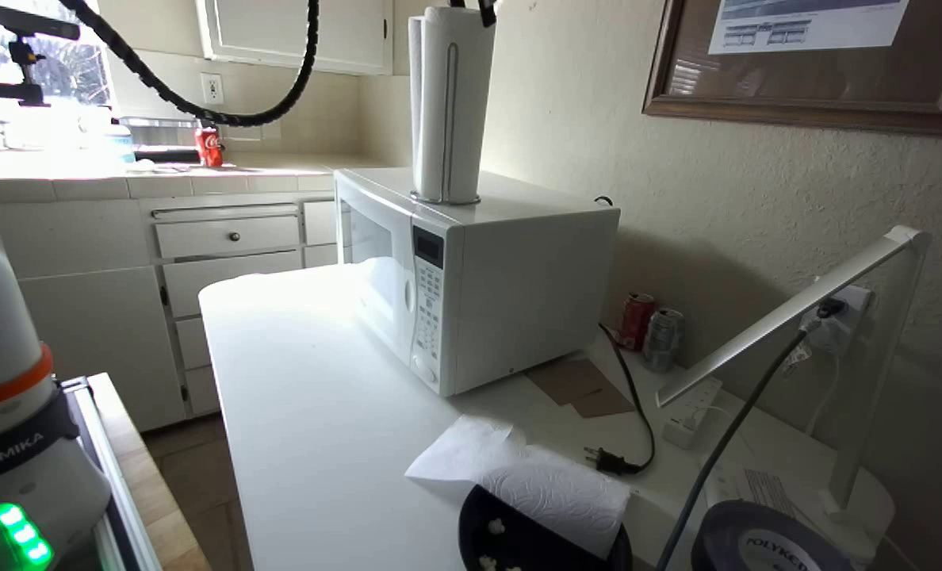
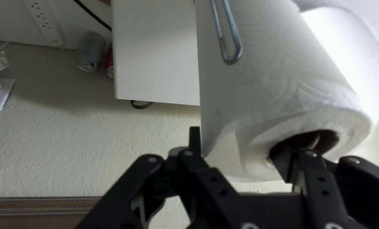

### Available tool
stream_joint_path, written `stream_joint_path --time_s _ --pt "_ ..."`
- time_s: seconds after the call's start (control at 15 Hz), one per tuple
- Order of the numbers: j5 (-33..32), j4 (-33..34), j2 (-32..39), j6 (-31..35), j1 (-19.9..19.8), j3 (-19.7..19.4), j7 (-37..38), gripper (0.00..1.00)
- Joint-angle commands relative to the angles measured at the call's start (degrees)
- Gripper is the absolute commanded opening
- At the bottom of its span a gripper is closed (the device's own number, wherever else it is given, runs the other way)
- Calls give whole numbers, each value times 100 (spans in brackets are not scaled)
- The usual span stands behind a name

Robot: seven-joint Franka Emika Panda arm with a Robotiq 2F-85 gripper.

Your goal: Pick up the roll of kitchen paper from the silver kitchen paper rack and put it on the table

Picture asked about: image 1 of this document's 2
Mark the white kitchen paper roll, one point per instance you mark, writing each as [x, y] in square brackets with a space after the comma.
[457, 106]

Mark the dark metal dish rack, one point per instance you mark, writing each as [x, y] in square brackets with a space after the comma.
[164, 145]

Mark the white kitchen counter cabinet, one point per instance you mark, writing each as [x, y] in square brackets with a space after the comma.
[89, 296]

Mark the grey tape roll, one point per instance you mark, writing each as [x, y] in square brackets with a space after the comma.
[765, 540]

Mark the red bottle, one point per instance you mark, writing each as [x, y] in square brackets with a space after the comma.
[211, 148]

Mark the white microwave oven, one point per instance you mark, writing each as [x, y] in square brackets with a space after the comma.
[534, 296]

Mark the white cabinet drawer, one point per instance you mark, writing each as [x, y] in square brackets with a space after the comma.
[225, 236]
[232, 279]

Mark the small red container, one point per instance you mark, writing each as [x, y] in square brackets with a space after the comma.
[636, 322]

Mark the brown cardboard piece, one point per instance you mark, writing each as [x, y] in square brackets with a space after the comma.
[581, 385]

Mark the small white box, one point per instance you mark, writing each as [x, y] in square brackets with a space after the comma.
[693, 412]

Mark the loose white paper towel sheet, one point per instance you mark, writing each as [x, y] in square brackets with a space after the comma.
[554, 492]

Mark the wooden robot mounting table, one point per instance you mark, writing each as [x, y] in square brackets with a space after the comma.
[141, 476]

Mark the white upper wall cabinet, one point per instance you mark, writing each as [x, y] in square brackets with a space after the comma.
[343, 37]

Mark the beige wall switch plate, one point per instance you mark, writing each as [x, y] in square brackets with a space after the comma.
[213, 89]

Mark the printed paper in frame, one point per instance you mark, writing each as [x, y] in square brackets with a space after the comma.
[806, 26]

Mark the brown wooden picture frame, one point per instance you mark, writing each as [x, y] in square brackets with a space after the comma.
[806, 95]

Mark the black camera on stand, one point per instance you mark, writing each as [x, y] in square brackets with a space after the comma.
[20, 20]

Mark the white wall power outlet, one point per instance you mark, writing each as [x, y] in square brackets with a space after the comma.
[854, 307]

